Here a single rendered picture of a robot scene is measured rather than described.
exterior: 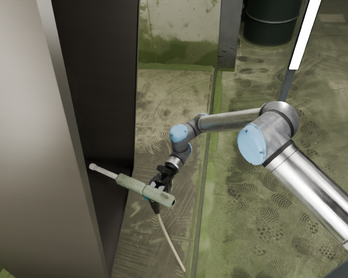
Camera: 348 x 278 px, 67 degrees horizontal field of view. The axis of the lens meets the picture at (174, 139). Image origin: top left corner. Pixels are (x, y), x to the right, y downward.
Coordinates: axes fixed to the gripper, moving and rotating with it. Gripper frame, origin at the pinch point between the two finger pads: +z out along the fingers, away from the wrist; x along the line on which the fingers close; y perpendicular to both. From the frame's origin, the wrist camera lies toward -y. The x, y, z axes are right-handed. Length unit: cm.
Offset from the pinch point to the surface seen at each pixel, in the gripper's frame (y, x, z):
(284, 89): 7, -37, -116
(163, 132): 46, 42, -77
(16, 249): -37, 9, 46
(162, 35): 9, 87, -161
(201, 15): -10, 51, -173
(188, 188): 48, 0, -38
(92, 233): -51, -15, 36
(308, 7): -48, -37, -113
